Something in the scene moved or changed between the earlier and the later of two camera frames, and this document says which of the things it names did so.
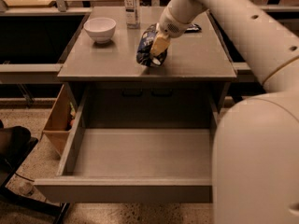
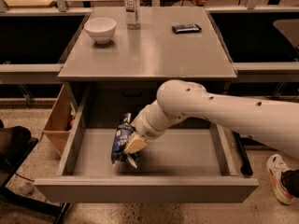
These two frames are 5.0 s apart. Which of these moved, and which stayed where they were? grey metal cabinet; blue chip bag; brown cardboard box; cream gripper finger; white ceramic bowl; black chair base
Moved: blue chip bag; cream gripper finger
Stayed: grey metal cabinet; white ceramic bowl; brown cardboard box; black chair base
